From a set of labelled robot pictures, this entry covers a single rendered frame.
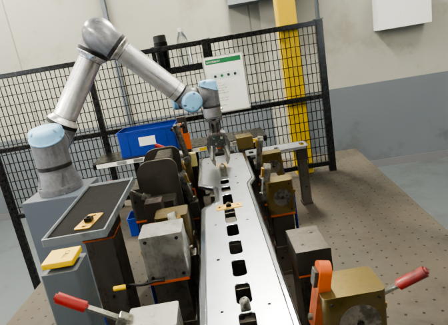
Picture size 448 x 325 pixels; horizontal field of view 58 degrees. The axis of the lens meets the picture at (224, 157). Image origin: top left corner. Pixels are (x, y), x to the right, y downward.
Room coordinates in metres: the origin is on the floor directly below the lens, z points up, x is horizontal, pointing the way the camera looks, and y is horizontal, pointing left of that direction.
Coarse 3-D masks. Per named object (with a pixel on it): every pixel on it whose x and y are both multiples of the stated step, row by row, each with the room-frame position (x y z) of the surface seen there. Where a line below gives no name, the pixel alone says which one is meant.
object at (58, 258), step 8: (64, 248) 0.75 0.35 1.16; (72, 248) 0.74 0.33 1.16; (80, 248) 0.74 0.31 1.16; (48, 256) 0.73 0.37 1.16; (56, 256) 0.72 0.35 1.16; (64, 256) 0.71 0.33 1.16; (72, 256) 0.71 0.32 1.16; (48, 264) 0.69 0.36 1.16; (56, 264) 0.69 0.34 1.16; (64, 264) 0.69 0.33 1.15; (72, 264) 0.69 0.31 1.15
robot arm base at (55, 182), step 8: (48, 168) 1.34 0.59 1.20; (56, 168) 1.34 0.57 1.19; (64, 168) 1.36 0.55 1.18; (72, 168) 1.39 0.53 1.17; (40, 176) 1.35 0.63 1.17; (48, 176) 1.34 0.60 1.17; (56, 176) 1.34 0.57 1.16; (64, 176) 1.35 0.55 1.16; (72, 176) 1.37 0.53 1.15; (80, 176) 1.41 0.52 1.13; (40, 184) 1.36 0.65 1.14; (48, 184) 1.33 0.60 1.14; (56, 184) 1.33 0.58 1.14; (64, 184) 1.35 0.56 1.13; (72, 184) 1.35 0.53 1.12; (80, 184) 1.38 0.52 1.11; (40, 192) 1.34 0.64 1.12; (48, 192) 1.32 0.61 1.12; (56, 192) 1.32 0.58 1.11; (64, 192) 1.33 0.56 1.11
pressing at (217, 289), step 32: (224, 160) 1.78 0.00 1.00; (224, 192) 1.35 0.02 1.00; (224, 224) 1.09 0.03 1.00; (256, 224) 1.05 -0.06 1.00; (224, 256) 0.90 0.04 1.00; (256, 256) 0.87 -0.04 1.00; (224, 288) 0.76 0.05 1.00; (256, 288) 0.74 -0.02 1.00; (288, 288) 0.73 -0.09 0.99; (224, 320) 0.66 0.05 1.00; (256, 320) 0.65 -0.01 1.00; (288, 320) 0.63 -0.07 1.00
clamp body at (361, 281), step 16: (336, 272) 0.66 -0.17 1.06; (352, 272) 0.65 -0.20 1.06; (368, 272) 0.64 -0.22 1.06; (336, 288) 0.61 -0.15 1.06; (352, 288) 0.61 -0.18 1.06; (368, 288) 0.60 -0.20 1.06; (384, 288) 0.59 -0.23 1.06; (336, 304) 0.59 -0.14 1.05; (352, 304) 0.59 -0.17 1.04; (368, 304) 0.59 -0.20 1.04; (384, 304) 0.59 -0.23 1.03; (336, 320) 0.59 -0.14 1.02; (352, 320) 0.59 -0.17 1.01; (368, 320) 0.59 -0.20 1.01; (384, 320) 0.59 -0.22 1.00
